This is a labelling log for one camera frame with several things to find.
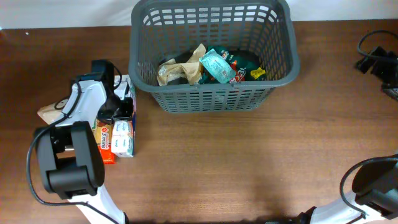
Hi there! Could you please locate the white tissue multipack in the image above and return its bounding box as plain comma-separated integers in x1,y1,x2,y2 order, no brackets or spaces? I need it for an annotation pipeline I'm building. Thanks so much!
111,75,136,158

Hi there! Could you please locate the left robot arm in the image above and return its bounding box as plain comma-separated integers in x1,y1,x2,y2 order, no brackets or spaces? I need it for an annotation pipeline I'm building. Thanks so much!
26,59,134,223

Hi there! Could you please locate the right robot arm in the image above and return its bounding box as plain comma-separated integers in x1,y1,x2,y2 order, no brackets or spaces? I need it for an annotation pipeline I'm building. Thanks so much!
286,46,397,223

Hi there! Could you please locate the green Nescafe coffee bag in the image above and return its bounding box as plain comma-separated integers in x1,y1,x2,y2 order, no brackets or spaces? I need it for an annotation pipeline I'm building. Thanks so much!
199,46,268,84

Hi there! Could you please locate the grey plastic shopping basket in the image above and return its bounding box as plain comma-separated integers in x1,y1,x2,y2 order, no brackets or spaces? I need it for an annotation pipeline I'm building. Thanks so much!
129,0,300,113

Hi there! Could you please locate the small light green packet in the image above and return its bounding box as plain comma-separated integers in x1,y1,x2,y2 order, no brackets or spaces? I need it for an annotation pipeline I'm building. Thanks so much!
199,49,236,83

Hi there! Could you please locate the San Remo spaghetti pack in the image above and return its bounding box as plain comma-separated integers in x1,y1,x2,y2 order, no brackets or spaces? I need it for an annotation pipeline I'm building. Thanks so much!
92,119,116,165

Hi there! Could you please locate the beige paper pouch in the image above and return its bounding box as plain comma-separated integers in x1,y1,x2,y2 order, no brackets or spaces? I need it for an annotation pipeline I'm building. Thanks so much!
37,98,68,124
157,44,206,86

